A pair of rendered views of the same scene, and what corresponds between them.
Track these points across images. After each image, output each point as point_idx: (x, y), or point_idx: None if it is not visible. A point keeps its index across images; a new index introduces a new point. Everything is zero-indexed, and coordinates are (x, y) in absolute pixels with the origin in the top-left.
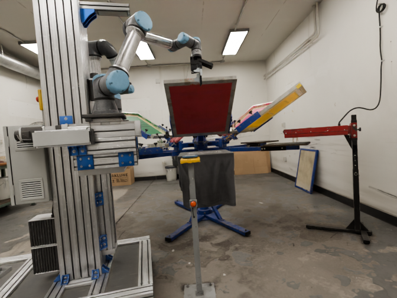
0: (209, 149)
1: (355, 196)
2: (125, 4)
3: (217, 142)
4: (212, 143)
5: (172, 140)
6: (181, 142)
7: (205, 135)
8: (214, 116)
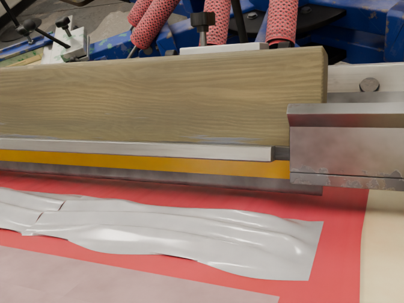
0: (331, 42)
1: None
2: None
3: (377, 20)
4: (348, 20)
5: (135, 15)
6: (168, 37)
7: (276, 47)
8: (196, 297)
